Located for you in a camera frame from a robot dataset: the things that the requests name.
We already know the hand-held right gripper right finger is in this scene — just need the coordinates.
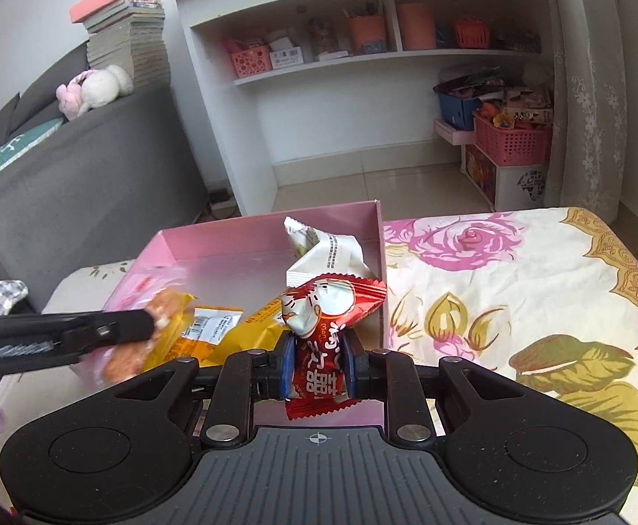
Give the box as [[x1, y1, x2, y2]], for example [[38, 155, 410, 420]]
[[346, 333, 522, 444]]

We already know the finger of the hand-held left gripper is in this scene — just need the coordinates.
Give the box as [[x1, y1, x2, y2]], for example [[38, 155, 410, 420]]
[[0, 309, 157, 379]]

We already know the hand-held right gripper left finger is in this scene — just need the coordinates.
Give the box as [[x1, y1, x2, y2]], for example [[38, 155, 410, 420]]
[[103, 333, 298, 448]]

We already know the red candy packet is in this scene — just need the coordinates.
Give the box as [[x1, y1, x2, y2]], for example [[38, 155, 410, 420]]
[[278, 272, 388, 422]]

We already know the pink cookie packet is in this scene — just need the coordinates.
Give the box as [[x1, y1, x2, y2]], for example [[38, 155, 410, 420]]
[[81, 273, 196, 386]]

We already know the pink cardboard box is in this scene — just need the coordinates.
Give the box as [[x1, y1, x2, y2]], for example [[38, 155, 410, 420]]
[[100, 199, 390, 427]]

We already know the orange-yellow snack packet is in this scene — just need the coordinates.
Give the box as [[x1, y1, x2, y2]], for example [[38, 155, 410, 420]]
[[144, 292, 289, 373]]

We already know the white grey-print snack packet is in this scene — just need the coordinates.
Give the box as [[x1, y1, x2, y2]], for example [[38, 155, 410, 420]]
[[283, 216, 374, 291]]

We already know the grey sofa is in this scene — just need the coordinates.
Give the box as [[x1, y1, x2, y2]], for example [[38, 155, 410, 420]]
[[0, 41, 210, 312]]

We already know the floral blanket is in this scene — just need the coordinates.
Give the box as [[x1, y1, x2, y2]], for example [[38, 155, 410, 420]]
[[40, 206, 638, 507]]

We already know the teal cushion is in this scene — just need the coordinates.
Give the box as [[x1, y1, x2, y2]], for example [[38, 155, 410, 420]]
[[0, 119, 64, 196]]

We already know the white printed storage box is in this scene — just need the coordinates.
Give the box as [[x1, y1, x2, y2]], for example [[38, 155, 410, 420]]
[[461, 142, 549, 211]]

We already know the white pink plush rabbit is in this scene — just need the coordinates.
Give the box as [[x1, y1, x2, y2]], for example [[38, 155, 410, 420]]
[[56, 64, 134, 120]]

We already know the white shelf unit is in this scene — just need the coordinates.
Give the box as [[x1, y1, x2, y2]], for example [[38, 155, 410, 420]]
[[157, 0, 557, 217]]

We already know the pink white tray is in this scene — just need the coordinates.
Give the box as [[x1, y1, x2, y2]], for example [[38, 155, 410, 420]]
[[433, 119, 478, 146]]

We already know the large pink basket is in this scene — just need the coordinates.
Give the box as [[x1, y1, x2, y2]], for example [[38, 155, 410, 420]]
[[473, 112, 552, 168]]

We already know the blue storage box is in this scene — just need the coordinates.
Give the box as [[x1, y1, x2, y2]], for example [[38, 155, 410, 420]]
[[439, 93, 484, 131]]

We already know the stack of books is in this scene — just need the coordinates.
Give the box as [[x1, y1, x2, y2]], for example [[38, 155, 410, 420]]
[[81, 0, 169, 88]]

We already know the small pink perforated basket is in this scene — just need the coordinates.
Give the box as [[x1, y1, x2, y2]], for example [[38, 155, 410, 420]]
[[223, 38, 272, 78]]

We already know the small white labelled box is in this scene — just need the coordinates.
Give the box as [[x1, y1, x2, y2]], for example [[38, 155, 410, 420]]
[[268, 38, 304, 68]]

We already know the printed carton box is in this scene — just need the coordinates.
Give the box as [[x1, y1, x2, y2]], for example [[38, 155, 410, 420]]
[[502, 86, 554, 124]]

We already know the pink flat box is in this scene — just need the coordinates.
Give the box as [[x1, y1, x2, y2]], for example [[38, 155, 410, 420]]
[[70, 0, 156, 24]]

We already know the clear jar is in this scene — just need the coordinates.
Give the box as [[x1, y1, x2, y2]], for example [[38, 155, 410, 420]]
[[308, 15, 342, 58]]

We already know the pink pen holder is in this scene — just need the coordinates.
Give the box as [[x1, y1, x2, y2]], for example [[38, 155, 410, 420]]
[[348, 11, 388, 56]]

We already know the pink cylinder container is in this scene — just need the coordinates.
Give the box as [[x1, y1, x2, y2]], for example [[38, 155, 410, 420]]
[[396, 3, 437, 50]]

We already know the small red basket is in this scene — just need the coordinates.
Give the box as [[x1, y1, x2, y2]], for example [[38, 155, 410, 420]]
[[453, 19, 492, 49]]

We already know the white lace curtain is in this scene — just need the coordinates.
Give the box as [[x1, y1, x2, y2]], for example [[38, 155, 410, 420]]
[[540, 0, 634, 222]]

